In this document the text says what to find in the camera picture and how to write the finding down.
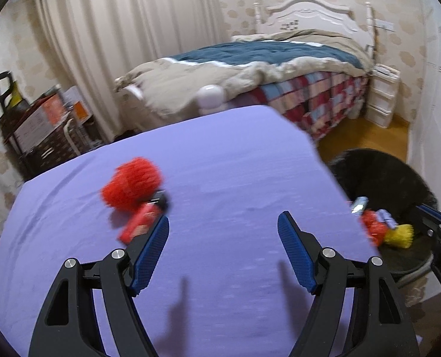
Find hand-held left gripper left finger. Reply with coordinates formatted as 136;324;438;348
29;216;170;357

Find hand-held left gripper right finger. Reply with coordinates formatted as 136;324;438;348
277;211;418;357

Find red printed packet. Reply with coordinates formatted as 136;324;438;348
118;203;162;245

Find yellow foam fruit net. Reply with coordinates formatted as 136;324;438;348
382;224;414;250

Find purple paper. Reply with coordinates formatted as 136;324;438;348
377;209;398;229

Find small black object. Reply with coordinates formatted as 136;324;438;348
151;190;172;211

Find knotted red plastic bag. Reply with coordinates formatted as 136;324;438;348
361;210;387;246

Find trash bin with black bag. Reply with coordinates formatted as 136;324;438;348
326;148;440;306

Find white wardrobe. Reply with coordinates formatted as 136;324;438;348
406;0;441;216

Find purple tablecloth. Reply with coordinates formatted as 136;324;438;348
0;105;383;357

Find white plastic drawer unit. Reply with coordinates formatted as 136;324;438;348
364;63;399;129

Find wicker basket with boxes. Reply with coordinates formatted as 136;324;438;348
23;117;94;179

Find checkered bed sheet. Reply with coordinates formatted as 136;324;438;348
243;70;372;142

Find white and orange box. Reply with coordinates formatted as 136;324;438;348
62;86;91;123

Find white round bedpost knob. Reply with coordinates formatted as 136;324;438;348
197;85;225;117

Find cardboard box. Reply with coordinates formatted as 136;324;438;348
12;93;70;153

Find bed with patchwork quilt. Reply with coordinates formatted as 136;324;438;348
114;32;375;120

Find cream curtain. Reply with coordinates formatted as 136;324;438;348
34;0;230;142

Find white bed headboard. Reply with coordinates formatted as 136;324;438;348
253;0;377;60

